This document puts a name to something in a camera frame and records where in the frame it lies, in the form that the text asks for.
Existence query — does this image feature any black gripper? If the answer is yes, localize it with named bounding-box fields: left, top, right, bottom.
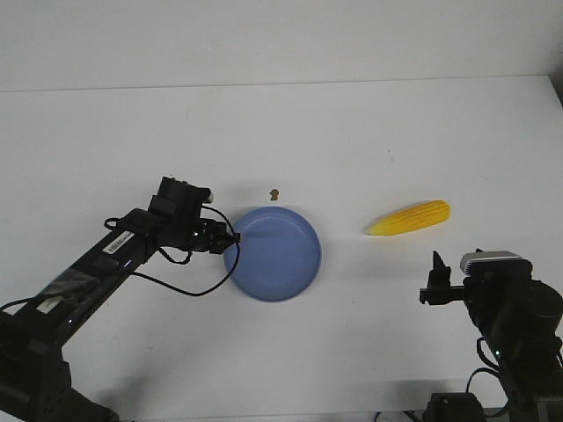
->
left=419, top=251, right=466, bottom=304
left=148, top=177, right=240, bottom=254

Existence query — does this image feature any yellow corn cob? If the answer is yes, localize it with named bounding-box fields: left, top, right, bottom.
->
left=367, top=200, right=451, bottom=236

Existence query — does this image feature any blue round plate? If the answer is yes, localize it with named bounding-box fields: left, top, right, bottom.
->
left=223, top=207, right=322, bottom=302

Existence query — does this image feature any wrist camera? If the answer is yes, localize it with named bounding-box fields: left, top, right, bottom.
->
left=179, top=181, right=214, bottom=204
left=459, top=250, right=530, bottom=275

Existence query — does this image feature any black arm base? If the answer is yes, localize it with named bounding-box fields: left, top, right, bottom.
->
left=422, top=393, right=486, bottom=422

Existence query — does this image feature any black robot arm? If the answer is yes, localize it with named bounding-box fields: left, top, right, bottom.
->
left=1, top=177, right=240, bottom=421
left=420, top=250, right=562, bottom=421

